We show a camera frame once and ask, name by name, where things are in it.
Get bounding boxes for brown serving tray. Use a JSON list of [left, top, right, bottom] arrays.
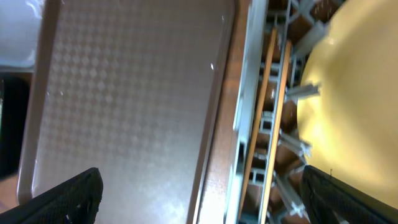
[[16, 0, 236, 223]]

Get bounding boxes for black tray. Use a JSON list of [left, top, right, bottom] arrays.
[[1, 73, 30, 179]]

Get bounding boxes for grey dishwasher rack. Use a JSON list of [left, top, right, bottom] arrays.
[[224, 0, 328, 223]]

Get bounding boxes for yellow plate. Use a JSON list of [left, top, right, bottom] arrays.
[[297, 0, 397, 207]]

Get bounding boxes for wooden chopstick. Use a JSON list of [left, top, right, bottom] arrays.
[[260, 40, 292, 224], [238, 27, 277, 219]]

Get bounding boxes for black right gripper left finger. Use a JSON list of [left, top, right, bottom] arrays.
[[1, 167, 103, 224]]

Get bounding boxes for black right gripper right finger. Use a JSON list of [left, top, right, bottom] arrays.
[[300, 166, 397, 224]]

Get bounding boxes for clear plastic bin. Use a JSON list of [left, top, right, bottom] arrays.
[[1, 0, 45, 68]]

